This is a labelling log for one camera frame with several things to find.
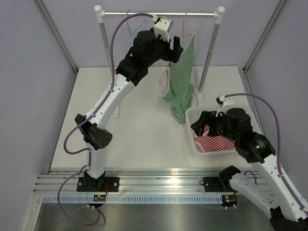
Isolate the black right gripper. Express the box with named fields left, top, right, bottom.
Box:
left=191, top=109, right=239, bottom=143

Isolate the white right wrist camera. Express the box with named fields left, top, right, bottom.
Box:
left=216, top=95, right=235, bottom=117

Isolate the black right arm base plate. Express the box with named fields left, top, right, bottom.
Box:
left=199, top=176, right=234, bottom=193

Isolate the left aluminium frame post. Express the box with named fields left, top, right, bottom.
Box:
left=34, top=0, right=79, bottom=73

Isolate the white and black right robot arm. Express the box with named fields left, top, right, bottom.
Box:
left=190, top=108, right=308, bottom=231

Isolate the white slotted cable duct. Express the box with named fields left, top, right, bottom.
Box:
left=43, top=194, right=222, bottom=204

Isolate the right aluminium frame post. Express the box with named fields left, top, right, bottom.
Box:
left=243, top=0, right=288, bottom=73

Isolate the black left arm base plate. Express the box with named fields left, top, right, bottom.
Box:
left=77, top=177, right=120, bottom=193

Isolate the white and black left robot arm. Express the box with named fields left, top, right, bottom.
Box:
left=75, top=29, right=183, bottom=192

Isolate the aluminium frame post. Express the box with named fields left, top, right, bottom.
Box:
left=34, top=0, right=79, bottom=73
left=243, top=0, right=288, bottom=73

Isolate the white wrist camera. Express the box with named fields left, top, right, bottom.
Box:
left=216, top=95, right=235, bottom=117
left=152, top=14, right=174, bottom=42

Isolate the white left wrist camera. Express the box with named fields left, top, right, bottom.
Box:
left=152, top=14, right=174, bottom=42

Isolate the pink wire hanger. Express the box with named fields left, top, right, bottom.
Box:
left=159, top=10, right=198, bottom=84

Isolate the red striped tank top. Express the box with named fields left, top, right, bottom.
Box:
left=194, top=125, right=234, bottom=153

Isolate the green striped tank top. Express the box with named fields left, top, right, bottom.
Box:
left=161, top=31, right=197, bottom=124

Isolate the blue wire hanger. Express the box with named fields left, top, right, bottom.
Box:
left=126, top=19, right=147, bottom=48

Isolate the white and silver clothes rack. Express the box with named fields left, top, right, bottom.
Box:
left=94, top=5, right=225, bottom=106

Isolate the white plastic basket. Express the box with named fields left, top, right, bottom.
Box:
left=185, top=105, right=236, bottom=156

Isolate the aluminium mounting rail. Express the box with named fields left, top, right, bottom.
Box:
left=32, top=167, right=294, bottom=194

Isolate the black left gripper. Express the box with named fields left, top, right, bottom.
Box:
left=144, top=31, right=182, bottom=67

